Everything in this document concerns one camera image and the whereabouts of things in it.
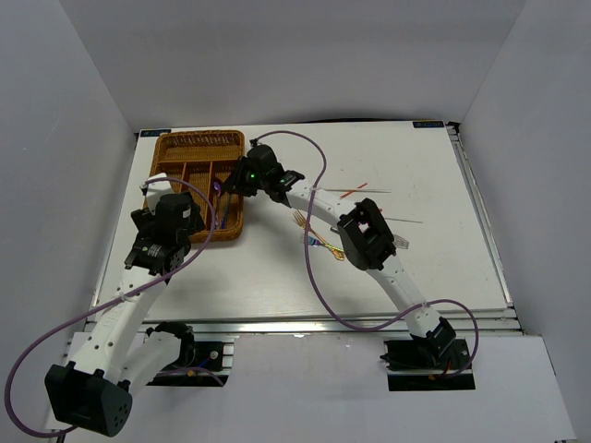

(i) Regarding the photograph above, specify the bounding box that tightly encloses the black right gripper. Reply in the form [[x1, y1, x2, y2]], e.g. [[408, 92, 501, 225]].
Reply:
[[221, 156, 269, 198]]

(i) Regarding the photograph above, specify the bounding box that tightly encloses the gold bowl purple spoon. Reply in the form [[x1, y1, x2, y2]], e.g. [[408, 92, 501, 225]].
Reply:
[[213, 179, 222, 229]]

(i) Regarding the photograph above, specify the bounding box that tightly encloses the gold fork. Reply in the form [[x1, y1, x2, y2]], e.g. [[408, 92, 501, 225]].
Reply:
[[293, 210, 345, 261]]

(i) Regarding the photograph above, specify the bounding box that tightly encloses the pink handle silver fork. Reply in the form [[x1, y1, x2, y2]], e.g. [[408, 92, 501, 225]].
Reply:
[[393, 234, 409, 249]]

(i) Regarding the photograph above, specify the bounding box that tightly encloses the iridescent purple spoon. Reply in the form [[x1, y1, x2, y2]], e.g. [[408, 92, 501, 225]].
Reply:
[[216, 194, 232, 230]]

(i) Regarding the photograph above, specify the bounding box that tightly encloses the iridescent rainbow fork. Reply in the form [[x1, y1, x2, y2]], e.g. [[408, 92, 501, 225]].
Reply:
[[300, 233, 343, 253]]

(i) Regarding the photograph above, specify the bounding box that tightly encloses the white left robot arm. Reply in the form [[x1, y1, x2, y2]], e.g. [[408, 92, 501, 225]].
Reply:
[[44, 192, 204, 437]]

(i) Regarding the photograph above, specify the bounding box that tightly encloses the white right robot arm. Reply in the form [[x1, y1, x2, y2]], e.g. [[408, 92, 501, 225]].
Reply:
[[221, 145, 456, 368]]

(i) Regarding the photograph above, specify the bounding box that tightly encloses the woven wicker cutlery tray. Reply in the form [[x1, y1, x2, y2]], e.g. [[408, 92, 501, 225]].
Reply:
[[150, 129, 246, 244]]

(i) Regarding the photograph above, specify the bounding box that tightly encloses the blue label sticker left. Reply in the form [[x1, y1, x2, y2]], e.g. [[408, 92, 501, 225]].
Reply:
[[139, 128, 172, 138]]

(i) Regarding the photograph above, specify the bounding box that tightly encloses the blue label sticker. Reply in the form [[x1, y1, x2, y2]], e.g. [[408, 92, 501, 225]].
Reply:
[[412, 120, 445, 128], [139, 128, 172, 138]]

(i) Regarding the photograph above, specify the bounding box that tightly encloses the orange chopstick diagonal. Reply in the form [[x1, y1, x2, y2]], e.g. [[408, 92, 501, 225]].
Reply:
[[340, 183, 368, 199]]

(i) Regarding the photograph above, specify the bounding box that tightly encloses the white chopstick upper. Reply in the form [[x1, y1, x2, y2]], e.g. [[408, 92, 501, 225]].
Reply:
[[318, 187, 392, 194]]

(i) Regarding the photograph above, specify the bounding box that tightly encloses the white chopstick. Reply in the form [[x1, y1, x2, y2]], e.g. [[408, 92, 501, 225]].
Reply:
[[384, 217, 423, 224], [318, 187, 392, 194]]

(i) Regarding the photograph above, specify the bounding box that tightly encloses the white chopstick lower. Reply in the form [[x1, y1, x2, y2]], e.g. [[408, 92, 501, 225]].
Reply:
[[384, 217, 423, 224]]

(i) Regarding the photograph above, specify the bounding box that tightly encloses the blue label sticker right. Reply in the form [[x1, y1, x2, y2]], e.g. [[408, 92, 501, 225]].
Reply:
[[412, 120, 445, 128]]

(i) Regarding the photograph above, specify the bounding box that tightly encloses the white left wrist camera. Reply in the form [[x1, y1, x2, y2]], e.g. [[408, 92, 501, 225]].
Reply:
[[140, 173, 175, 204]]

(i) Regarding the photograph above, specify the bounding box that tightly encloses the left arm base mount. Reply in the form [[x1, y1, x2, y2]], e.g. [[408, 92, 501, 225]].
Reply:
[[145, 321, 230, 388]]

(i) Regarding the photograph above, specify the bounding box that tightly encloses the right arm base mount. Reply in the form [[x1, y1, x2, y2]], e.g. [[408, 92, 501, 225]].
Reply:
[[380, 317, 476, 392]]

